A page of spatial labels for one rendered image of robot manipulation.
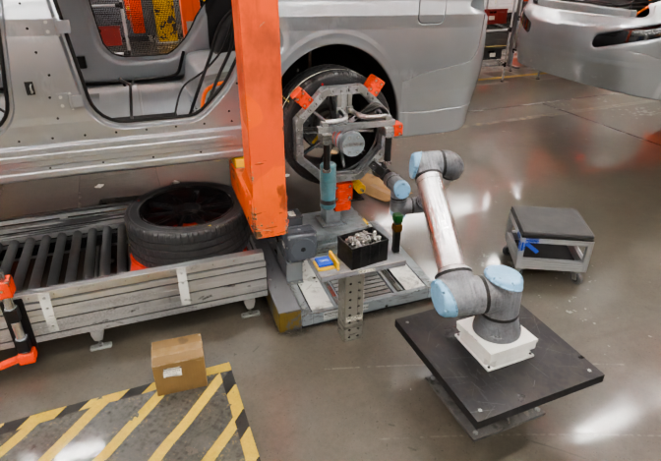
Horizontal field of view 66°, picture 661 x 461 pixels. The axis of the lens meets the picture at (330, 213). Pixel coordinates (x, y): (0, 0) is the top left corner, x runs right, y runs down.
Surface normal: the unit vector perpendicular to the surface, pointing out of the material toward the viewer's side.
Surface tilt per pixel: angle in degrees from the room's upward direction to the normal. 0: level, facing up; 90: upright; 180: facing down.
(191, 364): 90
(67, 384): 0
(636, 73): 102
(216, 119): 90
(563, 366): 0
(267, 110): 90
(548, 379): 0
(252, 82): 90
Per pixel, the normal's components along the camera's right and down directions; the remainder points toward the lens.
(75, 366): 0.00, -0.88
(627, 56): -0.66, 0.33
